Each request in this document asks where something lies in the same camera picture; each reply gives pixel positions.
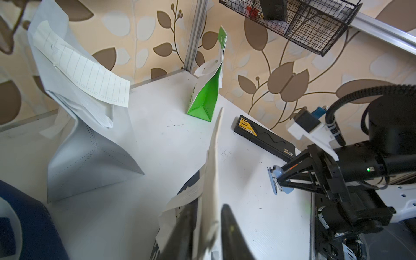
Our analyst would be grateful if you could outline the blue takeaway bag white handles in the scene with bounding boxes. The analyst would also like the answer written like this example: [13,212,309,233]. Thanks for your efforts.
[1,181,69,260]

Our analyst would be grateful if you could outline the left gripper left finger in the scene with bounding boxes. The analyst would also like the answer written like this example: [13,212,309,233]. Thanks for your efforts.
[158,199,198,260]

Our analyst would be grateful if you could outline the black yellow-labelled device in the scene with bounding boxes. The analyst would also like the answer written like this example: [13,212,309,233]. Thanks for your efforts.
[234,115,296,162]

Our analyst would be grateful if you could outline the light blue stapler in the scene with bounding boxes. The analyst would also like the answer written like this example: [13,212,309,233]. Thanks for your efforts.
[267,165,295,196]

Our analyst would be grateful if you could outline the right wire basket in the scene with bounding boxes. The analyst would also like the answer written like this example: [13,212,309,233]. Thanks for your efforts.
[220,1,363,56]

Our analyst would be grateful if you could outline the white bag back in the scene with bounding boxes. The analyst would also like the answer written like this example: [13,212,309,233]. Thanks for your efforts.
[28,1,143,203]

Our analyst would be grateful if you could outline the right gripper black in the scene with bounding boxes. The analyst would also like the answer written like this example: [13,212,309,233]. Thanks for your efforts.
[276,144,351,202]

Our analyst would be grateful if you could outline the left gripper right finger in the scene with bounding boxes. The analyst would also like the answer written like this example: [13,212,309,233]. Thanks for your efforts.
[221,204,255,260]

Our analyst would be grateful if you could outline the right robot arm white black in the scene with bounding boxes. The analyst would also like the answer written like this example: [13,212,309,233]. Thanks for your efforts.
[268,84,416,260]

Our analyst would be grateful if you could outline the white green bag right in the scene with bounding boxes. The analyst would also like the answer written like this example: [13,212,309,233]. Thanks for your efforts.
[187,27,228,122]

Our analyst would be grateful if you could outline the dark navy bag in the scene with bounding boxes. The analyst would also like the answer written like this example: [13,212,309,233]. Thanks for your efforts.
[149,162,225,260]

